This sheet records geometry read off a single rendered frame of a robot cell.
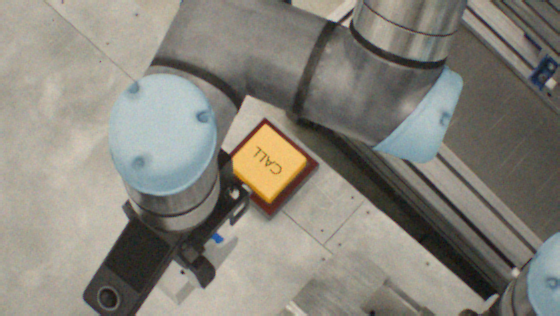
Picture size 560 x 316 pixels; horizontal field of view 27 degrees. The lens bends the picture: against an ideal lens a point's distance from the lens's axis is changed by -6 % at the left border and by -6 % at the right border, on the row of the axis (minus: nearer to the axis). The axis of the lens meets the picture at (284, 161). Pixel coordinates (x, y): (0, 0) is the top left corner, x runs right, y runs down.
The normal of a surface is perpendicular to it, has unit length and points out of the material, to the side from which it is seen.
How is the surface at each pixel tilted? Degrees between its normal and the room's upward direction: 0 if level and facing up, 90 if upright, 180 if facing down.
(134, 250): 29
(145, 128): 0
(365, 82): 51
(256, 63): 44
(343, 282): 0
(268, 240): 0
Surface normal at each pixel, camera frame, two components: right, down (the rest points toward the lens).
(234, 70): 0.69, 0.07
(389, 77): -0.19, 0.49
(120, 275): -0.27, 0.09
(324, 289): 0.02, -0.31
